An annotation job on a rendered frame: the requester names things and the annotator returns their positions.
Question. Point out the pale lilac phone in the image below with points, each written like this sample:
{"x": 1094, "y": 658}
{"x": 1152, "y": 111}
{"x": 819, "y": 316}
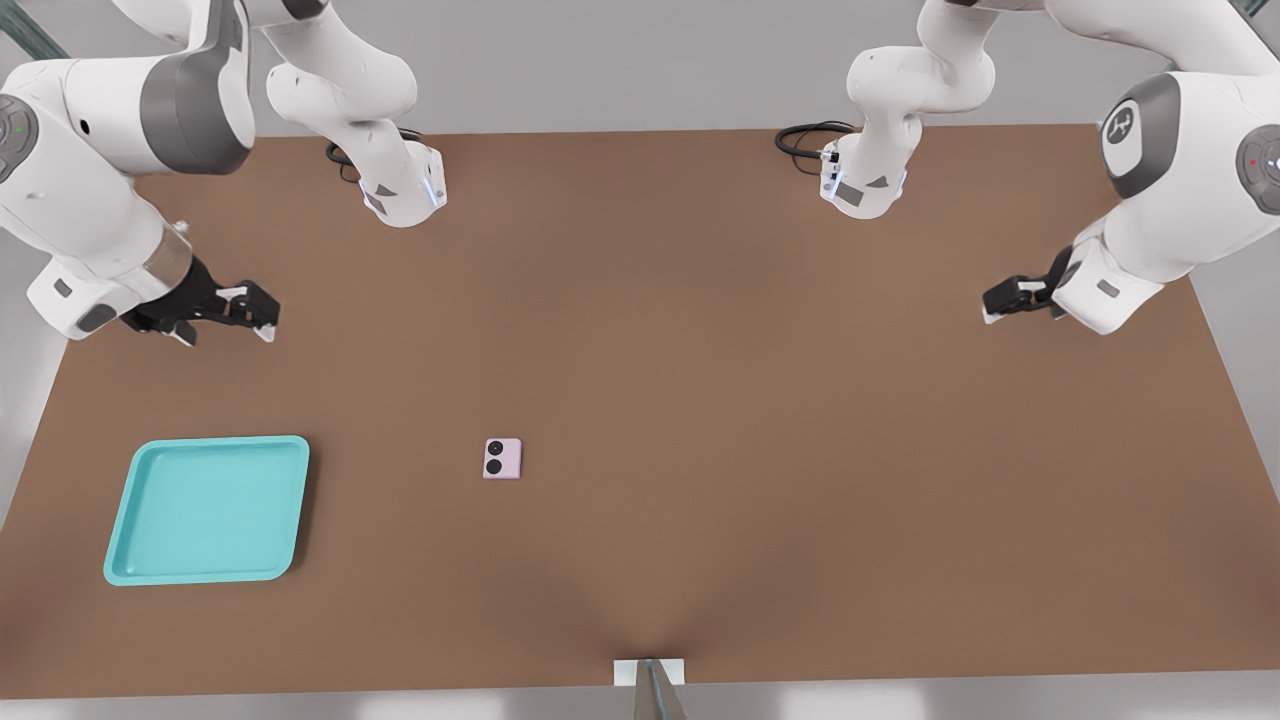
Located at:
{"x": 502, "y": 459}

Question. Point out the pale blue-green tray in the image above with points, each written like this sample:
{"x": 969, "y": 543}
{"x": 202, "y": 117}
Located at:
{"x": 208, "y": 510}

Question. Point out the silver frame post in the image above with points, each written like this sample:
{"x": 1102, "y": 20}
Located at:
{"x": 30, "y": 35}
{"x": 1255, "y": 6}
{"x": 650, "y": 688}

